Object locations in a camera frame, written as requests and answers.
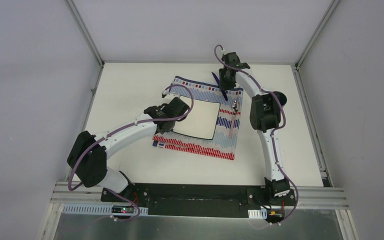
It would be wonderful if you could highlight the dark green mug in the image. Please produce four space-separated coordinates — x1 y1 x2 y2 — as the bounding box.
273 91 288 107

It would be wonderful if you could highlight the white cable duct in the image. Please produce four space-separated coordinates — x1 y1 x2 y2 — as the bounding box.
247 208 268 220
62 203 138 216

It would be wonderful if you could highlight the silver spoon pink handle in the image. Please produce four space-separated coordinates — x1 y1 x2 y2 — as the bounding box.
228 100 240 139

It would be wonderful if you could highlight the patterned cloth napkin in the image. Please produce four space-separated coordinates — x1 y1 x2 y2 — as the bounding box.
153 76 244 160

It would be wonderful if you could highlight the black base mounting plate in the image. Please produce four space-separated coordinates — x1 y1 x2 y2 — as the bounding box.
120 183 297 218

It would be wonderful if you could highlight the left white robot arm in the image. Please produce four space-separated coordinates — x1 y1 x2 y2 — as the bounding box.
67 96 194 203

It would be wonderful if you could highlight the left white cable duct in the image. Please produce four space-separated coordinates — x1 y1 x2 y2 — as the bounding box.
62 203 138 216

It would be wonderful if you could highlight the right white cable duct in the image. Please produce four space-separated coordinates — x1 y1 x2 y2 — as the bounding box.
247 208 268 220

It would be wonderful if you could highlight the dark blue plastic knife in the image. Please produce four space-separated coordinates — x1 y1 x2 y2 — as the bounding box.
211 72 228 101

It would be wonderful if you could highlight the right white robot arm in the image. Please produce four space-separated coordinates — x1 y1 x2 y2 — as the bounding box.
218 52 291 205

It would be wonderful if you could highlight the white square plate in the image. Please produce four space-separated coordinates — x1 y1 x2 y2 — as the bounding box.
173 99 221 140

